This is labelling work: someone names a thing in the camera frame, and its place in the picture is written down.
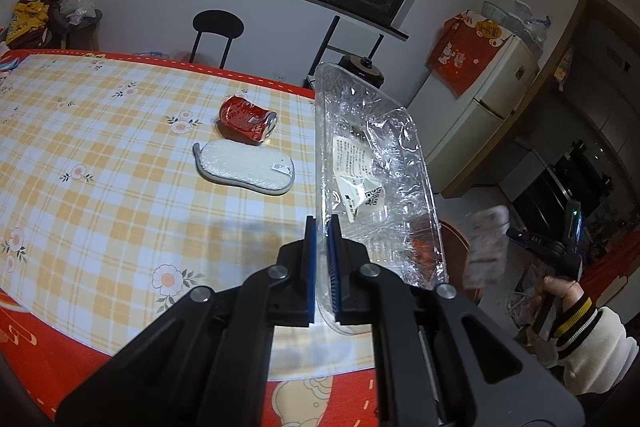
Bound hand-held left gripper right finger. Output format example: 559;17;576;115
327;216;586;427

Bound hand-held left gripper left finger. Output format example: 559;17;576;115
54;216;317;427

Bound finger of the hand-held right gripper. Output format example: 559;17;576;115
505;227;567;260

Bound brown round stool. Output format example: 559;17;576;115
410;219;483;303

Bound clear plastic tray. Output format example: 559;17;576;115
314;62;449;338

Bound person's right hand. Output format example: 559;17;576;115
530;274;585;338

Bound red fabric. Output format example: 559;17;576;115
580;232;640;303

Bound white sponge pad grey edge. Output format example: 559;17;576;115
192;138;296;196

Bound white refrigerator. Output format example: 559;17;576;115
407;34;541;198

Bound red soda can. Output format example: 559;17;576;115
218;95;278;144

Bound brown pressure cooker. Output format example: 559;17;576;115
336;53;386;90

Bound red printed cloth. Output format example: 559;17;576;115
426;10;516;96

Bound clear plastic bags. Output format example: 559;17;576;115
510;0;553;42

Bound yellow checkered floral tablecloth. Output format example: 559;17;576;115
0;49;451;427

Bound white bowl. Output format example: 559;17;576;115
481;1;511;25

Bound black round chair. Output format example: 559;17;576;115
189;9;245;68

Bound dark clothes pile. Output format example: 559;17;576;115
40;0;103;50

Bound yellow garment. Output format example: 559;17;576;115
5;0;51;48

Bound black metal rack frame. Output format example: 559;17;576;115
312;16;386;82

